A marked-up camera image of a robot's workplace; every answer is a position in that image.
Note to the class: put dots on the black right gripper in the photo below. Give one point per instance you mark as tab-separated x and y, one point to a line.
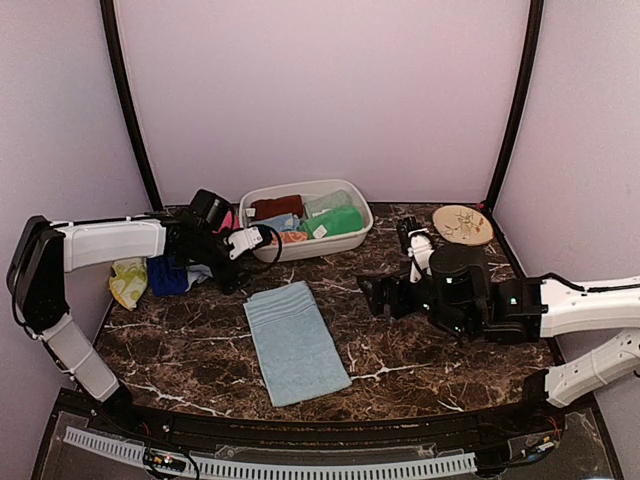
395	281

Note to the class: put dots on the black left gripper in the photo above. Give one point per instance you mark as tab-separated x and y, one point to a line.
239	282

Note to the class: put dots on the large light blue towel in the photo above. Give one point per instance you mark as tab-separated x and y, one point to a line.
297	355

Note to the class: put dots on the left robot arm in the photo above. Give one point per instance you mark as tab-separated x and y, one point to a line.
51	254

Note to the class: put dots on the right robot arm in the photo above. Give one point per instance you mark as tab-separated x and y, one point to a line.
529	309

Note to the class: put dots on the small pale blue cloth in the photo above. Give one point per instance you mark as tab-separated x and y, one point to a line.
197	274

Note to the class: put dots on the dark blue towel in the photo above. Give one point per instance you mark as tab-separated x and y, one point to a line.
166	277

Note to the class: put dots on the pink towel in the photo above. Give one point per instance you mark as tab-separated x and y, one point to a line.
229	223

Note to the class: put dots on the yellow lemon print cloth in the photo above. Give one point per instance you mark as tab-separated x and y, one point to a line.
128	281

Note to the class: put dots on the rolled orange patterned towel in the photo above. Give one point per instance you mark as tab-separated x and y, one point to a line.
289	237

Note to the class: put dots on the rolled light blue towel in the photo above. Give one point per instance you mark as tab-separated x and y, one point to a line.
281	223

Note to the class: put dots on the rolled maroon towel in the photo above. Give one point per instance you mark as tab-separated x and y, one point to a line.
272	207

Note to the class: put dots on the white plastic basin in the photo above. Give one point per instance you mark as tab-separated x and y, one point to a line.
320	244

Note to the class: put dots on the rolled pale green towel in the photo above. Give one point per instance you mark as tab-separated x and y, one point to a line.
328	202

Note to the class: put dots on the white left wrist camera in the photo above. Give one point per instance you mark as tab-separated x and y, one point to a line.
247	239

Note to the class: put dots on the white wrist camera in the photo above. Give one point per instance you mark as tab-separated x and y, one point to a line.
247	239
418	245

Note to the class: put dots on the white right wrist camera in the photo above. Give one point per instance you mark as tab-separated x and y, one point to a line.
418	245

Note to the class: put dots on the black front table rail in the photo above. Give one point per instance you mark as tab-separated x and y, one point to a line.
346	420

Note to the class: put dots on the white slotted cable duct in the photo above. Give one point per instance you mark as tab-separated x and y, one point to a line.
250	463

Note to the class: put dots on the black left frame post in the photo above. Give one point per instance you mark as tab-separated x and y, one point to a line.
123	89

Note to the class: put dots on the black frame post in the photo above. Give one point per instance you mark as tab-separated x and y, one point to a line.
123	89
521	89

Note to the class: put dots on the black right frame post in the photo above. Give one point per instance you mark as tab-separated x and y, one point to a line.
521	89

